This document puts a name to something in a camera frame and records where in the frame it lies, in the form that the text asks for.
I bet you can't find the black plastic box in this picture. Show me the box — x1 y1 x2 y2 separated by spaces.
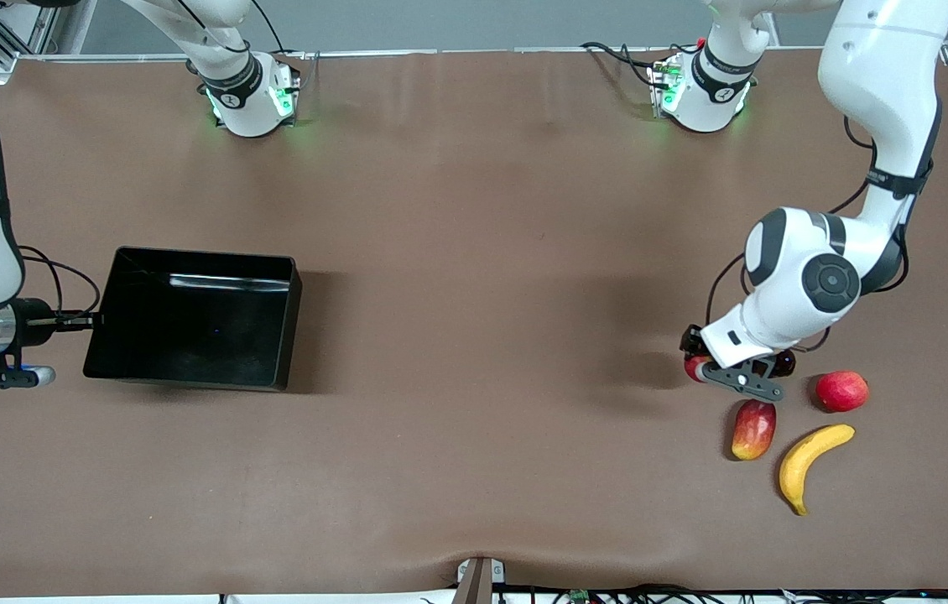
84 246 303 392

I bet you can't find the yellow banana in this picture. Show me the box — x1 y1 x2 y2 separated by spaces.
779 424 857 517

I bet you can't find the red yellow mango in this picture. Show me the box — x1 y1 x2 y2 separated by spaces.
731 398 778 461

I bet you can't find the round plain red fruit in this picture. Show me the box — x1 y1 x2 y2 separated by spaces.
815 370 870 414

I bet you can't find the table cover mat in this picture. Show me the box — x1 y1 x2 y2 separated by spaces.
0 49 948 598

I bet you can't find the metal table clamp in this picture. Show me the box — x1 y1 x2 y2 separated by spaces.
456 556 507 604

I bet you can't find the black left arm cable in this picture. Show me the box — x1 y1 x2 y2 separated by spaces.
705 117 936 353

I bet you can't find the black left base cable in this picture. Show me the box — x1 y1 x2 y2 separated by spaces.
581 40 668 89

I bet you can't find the black base cable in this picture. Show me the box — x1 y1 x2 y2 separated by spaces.
581 40 668 89
252 0 286 55

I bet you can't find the black right base cable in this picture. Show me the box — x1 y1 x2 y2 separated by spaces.
252 0 286 55

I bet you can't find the metal table edge rail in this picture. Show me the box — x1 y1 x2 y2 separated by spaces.
0 46 948 64

